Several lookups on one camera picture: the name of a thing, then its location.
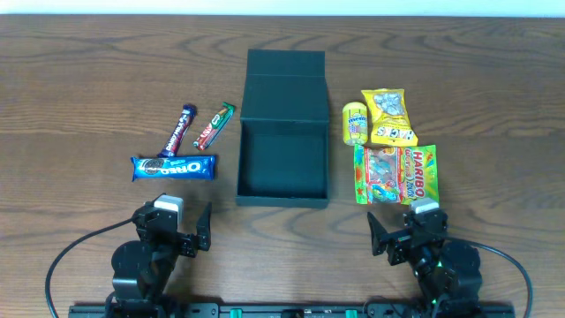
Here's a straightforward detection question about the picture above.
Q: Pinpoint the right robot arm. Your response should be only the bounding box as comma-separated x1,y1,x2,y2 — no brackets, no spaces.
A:
367,208,484,317

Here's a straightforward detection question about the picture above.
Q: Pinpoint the purple Dairy Milk bar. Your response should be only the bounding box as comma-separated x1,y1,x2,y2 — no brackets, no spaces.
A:
157,103,197,158

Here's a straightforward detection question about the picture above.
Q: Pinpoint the dark green lidded box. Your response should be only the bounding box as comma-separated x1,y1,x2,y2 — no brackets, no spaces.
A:
236,49,330,208

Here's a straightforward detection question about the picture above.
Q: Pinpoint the blue Oreo cookie pack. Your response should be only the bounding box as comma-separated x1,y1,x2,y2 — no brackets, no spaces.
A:
131,155,216,181

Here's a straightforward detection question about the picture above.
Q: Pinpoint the red green KitKat bar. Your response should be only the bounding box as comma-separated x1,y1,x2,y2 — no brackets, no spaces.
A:
193,102,236,151

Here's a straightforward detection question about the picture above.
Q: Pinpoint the yellow Mentos gum bottle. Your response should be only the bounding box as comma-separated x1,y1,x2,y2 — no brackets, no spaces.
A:
342,102,368,146

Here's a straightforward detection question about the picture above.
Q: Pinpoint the yellow Hacks candy bag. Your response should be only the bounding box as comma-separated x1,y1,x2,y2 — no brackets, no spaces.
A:
361,88,418,147

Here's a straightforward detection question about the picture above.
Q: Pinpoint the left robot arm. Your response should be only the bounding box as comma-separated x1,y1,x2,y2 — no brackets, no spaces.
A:
104,196,212,317

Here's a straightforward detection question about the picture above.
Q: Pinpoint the Haribo gummy worms bag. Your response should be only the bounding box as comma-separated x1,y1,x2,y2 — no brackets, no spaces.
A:
353,145,440,205

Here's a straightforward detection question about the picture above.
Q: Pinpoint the black mounting rail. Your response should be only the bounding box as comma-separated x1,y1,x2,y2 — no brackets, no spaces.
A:
67,301,516,318

